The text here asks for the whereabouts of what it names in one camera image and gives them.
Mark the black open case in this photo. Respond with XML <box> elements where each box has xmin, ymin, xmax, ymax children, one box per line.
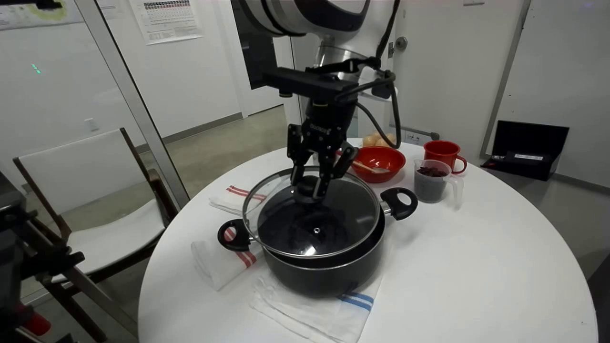
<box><xmin>484</xmin><ymin>119</ymin><xmax>568</xmax><ymax>180</ymax></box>

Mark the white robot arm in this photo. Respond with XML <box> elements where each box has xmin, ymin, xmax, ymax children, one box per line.
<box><xmin>230</xmin><ymin>0</ymin><xmax>400</xmax><ymax>199</ymax></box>

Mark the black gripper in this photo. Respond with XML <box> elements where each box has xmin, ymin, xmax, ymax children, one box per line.
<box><xmin>255</xmin><ymin>58</ymin><xmax>396</xmax><ymax>198</ymax></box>

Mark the white towel with blue stripes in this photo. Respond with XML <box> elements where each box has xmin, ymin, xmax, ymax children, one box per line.
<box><xmin>250</xmin><ymin>274</ymin><xmax>381</xmax><ymax>343</ymax></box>

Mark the white wooden chair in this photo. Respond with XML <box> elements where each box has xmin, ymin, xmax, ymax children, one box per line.
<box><xmin>11</xmin><ymin>125</ymin><xmax>183</xmax><ymax>300</ymax></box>

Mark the wall paper poster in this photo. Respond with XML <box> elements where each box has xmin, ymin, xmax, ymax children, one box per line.
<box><xmin>129</xmin><ymin>0</ymin><xmax>200</xmax><ymax>43</ymax></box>

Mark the glass lid with black knob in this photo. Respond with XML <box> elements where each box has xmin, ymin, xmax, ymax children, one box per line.
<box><xmin>242</xmin><ymin>165</ymin><xmax>381</xmax><ymax>258</ymax></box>

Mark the red bowl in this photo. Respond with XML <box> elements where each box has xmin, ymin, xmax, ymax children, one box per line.
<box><xmin>351</xmin><ymin>146</ymin><xmax>406</xmax><ymax>182</ymax></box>

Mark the red mug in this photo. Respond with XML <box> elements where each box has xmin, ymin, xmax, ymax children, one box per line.
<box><xmin>423</xmin><ymin>140</ymin><xmax>467</xmax><ymax>175</ymax></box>

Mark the cluster of beige balls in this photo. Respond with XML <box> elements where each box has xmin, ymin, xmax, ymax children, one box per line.
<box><xmin>362</xmin><ymin>131</ymin><xmax>396</xmax><ymax>146</ymax></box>

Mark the black cooking pot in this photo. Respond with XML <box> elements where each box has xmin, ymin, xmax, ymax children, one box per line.
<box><xmin>217</xmin><ymin>177</ymin><xmax>417</xmax><ymax>293</ymax></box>

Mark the white towel with red stripes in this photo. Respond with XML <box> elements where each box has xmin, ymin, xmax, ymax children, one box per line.
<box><xmin>190</xmin><ymin>184</ymin><xmax>261</xmax><ymax>289</ymax></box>

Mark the clear cup with dark contents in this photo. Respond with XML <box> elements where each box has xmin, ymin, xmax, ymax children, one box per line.
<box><xmin>413</xmin><ymin>159</ymin><xmax>452</xmax><ymax>203</ymax></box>

